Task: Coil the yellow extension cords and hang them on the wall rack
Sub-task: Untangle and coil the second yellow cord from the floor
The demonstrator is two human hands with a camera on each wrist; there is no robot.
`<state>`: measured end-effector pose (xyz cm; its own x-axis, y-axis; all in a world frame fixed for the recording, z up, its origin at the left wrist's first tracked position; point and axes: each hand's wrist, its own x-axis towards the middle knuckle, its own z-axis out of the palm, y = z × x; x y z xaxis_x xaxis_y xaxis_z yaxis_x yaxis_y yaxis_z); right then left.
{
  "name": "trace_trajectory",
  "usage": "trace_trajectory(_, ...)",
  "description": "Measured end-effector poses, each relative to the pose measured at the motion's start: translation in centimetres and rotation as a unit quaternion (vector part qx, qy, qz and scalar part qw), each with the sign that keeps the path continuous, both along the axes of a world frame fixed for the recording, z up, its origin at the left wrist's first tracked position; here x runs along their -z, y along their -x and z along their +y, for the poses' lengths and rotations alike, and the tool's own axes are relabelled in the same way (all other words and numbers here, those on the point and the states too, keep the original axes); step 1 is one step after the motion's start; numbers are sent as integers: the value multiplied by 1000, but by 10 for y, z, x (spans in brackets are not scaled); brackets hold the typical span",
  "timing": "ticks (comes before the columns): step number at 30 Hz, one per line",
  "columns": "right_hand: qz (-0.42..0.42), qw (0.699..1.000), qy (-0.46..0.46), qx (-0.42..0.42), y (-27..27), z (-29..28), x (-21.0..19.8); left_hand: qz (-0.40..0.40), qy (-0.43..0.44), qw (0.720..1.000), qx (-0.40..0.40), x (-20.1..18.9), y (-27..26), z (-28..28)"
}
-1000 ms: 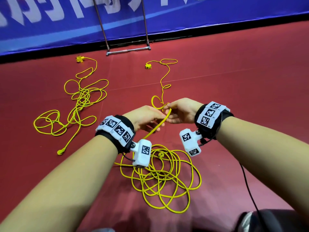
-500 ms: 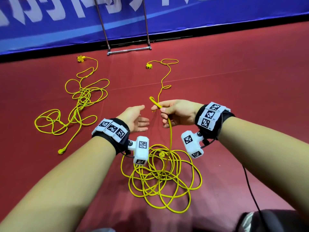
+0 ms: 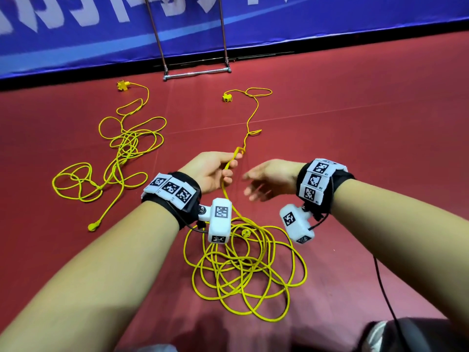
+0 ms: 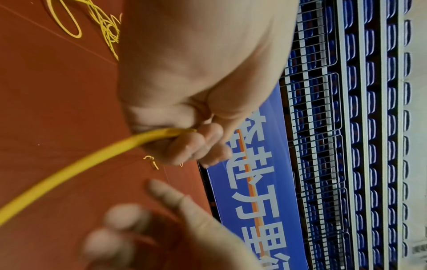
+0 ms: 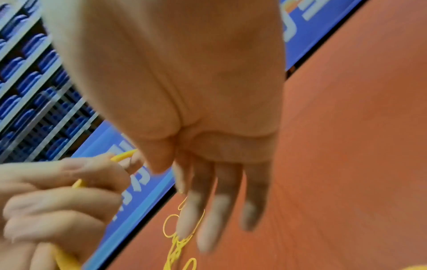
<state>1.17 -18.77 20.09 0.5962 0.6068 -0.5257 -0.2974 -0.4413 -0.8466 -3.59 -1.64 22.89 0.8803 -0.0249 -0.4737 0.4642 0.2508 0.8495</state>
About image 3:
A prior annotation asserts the black cable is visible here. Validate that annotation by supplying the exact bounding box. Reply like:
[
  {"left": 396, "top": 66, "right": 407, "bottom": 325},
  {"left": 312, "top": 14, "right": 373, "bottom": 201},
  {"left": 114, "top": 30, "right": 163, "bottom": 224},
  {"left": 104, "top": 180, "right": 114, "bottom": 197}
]
[{"left": 373, "top": 254, "right": 407, "bottom": 342}]

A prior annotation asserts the person's right forearm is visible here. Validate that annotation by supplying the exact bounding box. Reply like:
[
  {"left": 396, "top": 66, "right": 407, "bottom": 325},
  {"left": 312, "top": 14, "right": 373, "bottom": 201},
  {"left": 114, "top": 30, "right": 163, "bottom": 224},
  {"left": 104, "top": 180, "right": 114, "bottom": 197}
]
[{"left": 330, "top": 179, "right": 469, "bottom": 334}]

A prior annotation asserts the person's left hand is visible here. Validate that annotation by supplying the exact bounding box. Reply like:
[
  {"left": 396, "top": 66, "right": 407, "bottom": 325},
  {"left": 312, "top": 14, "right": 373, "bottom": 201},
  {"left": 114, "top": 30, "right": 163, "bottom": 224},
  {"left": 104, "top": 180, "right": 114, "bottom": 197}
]
[{"left": 178, "top": 150, "right": 244, "bottom": 196}]

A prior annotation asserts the black marker wristband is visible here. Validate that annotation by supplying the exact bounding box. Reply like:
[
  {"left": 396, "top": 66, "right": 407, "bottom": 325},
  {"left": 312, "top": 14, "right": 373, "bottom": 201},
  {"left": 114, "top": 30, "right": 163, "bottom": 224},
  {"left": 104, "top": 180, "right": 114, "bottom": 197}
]
[
  {"left": 295, "top": 157, "right": 356, "bottom": 216},
  {"left": 141, "top": 171, "right": 203, "bottom": 232}
]

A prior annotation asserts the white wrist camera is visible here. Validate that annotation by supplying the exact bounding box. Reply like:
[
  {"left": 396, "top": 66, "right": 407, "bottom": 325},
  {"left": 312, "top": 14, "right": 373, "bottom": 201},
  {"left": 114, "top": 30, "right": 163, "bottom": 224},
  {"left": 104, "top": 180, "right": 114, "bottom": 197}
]
[
  {"left": 279, "top": 203, "right": 318, "bottom": 245},
  {"left": 196, "top": 197, "right": 234, "bottom": 245}
]

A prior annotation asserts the blue banner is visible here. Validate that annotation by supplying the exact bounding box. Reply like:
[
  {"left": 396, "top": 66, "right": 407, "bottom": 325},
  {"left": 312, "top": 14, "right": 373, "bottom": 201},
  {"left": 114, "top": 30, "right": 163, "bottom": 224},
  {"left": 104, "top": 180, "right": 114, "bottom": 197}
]
[{"left": 0, "top": 0, "right": 469, "bottom": 80}]

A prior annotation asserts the metal rack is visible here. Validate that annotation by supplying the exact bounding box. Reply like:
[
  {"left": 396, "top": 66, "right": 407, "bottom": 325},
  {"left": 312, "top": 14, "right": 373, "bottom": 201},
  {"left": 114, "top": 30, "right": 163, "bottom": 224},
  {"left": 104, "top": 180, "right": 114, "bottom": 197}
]
[{"left": 143, "top": 0, "right": 233, "bottom": 82}]

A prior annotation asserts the person's left forearm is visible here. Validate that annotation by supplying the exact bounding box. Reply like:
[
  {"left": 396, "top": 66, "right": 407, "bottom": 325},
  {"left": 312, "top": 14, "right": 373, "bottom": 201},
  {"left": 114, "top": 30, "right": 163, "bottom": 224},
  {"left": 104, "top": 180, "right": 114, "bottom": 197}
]
[{"left": 0, "top": 200, "right": 184, "bottom": 352}]

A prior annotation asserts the yellow cord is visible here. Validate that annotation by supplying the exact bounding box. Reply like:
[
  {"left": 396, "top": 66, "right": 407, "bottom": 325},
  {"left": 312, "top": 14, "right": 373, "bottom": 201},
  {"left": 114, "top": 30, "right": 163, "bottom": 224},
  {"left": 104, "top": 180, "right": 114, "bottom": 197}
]
[
  {"left": 51, "top": 80, "right": 169, "bottom": 233},
  {"left": 182, "top": 86, "right": 309, "bottom": 323}
]

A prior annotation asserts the person's right hand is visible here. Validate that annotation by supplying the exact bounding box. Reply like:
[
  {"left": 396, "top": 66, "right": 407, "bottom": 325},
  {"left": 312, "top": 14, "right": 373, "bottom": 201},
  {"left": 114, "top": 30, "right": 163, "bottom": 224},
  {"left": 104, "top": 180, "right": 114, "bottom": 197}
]
[{"left": 242, "top": 158, "right": 307, "bottom": 203}]

